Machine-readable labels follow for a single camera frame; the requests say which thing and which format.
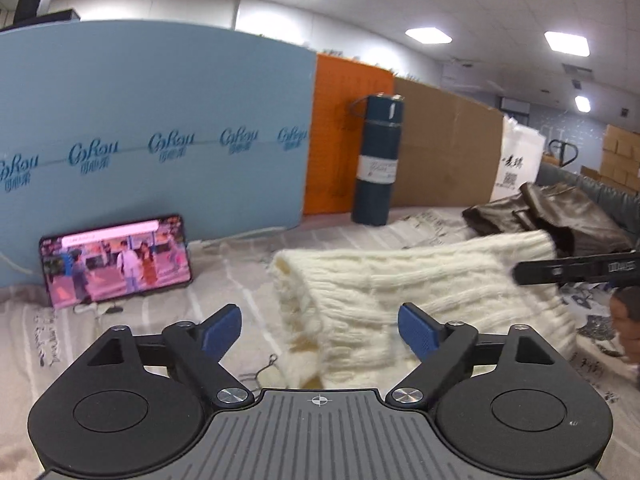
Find cream knitted sweater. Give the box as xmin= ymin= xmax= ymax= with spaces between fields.
xmin=270 ymin=231 xmax=576 ymax=392

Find person's right hand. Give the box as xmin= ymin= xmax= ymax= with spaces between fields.
xmin=610 ymin=286 xmax=640 ymax=364

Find brown leather jacket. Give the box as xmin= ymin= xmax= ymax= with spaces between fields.
xmin=462 ymin=183 xmax=634 ymax=257

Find dark grey sofa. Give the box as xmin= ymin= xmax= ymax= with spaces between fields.
xmin=536 ymin=162 xmax=640 ymax=244

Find stacked cardboard boxes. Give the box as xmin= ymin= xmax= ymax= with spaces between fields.
xmin=580 ymin=125 xmax=640 ymax=195

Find smartphone playing video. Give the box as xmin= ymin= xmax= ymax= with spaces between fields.
xmin=38 ymin=214 xmax=192 ymax=309

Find white printed bag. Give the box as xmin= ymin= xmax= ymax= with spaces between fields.
xmin=490 ymin=116 xmax=546 ymax=202

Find cartoon dog printed cloth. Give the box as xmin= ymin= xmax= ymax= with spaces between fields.
xmin=1 ymin=210 xmax=639 ymax=479

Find dark blue vacuum bottle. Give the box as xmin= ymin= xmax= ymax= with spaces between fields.
xmin=352 ymin=93 xmax=405 ymax=226

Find brown cardboard panel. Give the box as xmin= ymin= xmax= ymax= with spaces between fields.
xmin=392 ymin=78 xmax=503 ymax=207

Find orange printed board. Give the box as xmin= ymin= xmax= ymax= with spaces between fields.
xmin=304 ymin=54 xmax=394 ymax=216

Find light blue foam board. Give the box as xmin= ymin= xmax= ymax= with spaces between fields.
xmin=1 ymin=21 xmax=317 ymax=286

